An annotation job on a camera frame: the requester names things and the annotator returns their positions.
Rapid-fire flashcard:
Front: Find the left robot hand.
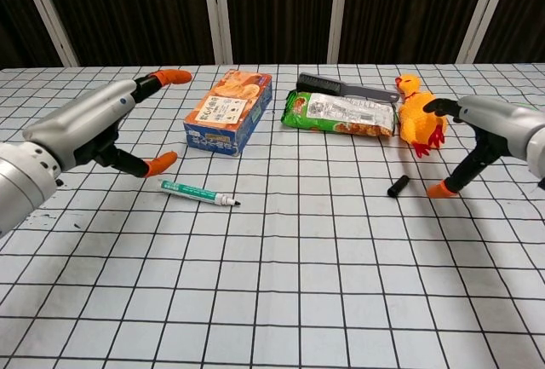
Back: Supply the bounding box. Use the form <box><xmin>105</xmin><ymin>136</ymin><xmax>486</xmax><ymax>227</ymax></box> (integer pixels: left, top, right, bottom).
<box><xmin>21</xmin><ymin>68</ymin><xmax>193</xmax><ymax>179</ymax></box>

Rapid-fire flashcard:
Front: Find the yellow rubber chicken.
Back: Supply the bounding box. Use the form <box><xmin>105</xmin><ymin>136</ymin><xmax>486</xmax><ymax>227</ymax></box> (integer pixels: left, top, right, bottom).
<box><xmin>394</xmin><ymin>72</ymin><xmax>447</xmax><ymax>159</ymax></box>

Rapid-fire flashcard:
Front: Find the black marker cap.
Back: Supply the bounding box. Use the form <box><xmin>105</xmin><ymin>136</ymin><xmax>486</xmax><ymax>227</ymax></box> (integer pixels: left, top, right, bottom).
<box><xmin>386</xmin><ymin>176</ymin><xmax>410</xmax><ymax>198</ymax></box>

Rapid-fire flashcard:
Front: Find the white checkered tablecloth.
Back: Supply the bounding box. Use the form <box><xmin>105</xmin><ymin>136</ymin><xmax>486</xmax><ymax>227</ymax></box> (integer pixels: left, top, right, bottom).
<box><xmin>0</xmin><ymin>63</ymin><xmax>545</xmax><ymax>369</ymax></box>

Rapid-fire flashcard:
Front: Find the green snack packet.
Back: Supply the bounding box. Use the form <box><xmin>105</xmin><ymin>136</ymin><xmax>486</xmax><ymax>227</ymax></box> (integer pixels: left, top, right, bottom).
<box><xmin>280</xmin><ymin>90</ymin><xmax>398</xmax><ymax>139</ymax></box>

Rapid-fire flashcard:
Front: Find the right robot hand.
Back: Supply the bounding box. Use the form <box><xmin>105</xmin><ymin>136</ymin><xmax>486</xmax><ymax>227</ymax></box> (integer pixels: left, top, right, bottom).
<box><xmin>425</xmin><ymin>95</ymin><xmax>545</xmax><ymax>199</ymax></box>

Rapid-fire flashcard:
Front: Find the grey comb brush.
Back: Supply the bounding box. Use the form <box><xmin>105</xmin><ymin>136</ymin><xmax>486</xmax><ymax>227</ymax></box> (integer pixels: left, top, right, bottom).
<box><xmin>296</xmin><ymin>72</ymin><xmax>400</xmax><ymax>104</ymax></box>

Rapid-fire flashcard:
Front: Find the orange biscuit box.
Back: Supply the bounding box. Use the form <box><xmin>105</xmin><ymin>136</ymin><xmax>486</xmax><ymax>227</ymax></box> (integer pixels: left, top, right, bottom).
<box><xmin>183</xmin><ymin>69</ymin><xmax>273</xmax><ymax>159</ymax></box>

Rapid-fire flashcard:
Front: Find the white metal frame post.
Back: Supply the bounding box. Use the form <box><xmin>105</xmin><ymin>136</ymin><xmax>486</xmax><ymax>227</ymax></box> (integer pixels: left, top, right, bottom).
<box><xmin>326</xmin><ymin>0</ymin><xmax>350</xmax><ymax>65</ymax></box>
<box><xmin>14</xmin><ymin>0</ymin><xmax>80</xmax><ymax>67</ymax></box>
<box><xmin>457</xmin><ymin>0</ymin><xmax>519</xmax><ymax>65</ymax></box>
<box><xmin>199</xmin><ymin>0</ymin><xmax>234</xmax><ymax>65</ymax></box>

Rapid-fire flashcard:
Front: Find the white green marker body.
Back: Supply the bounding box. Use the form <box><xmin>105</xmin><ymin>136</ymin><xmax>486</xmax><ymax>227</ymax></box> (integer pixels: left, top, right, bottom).
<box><xmin>160</xmin><ymin>179</ymin><xmax>243</xmax><ymax>208</ymax></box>

